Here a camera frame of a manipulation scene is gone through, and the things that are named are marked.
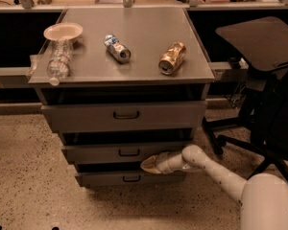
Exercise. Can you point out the crushed silver blue can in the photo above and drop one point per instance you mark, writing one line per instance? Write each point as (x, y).
(119, 51)

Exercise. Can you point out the grey top drawer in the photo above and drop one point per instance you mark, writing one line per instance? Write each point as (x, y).
(71, 118)

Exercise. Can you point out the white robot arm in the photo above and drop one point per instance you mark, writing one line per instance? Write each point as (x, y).
(262, 199)

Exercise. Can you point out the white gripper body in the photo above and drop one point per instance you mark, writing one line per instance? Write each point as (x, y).
(162, 165)

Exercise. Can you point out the grey drawer cabinet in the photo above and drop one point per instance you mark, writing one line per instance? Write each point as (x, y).
(98, 78)

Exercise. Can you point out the grey drawer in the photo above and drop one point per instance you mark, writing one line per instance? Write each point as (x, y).
(94, 175)
(71, 118)
(122, 146)

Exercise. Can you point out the crushed gold can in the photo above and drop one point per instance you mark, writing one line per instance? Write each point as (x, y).
(172, 58)

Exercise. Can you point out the black office chair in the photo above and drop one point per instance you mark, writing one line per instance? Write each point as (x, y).
(262, 123)

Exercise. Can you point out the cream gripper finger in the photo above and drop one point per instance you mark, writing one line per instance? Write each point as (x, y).
(153, 171)
(151, 162)

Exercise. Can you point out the grey bottom drawer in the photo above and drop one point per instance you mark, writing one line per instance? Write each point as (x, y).
(94, 175)

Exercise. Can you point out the clear plastic water bottle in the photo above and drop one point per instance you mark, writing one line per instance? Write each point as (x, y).
(59, 65)

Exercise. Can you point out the white paper bowl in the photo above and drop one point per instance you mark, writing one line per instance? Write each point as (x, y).
(66, 30)

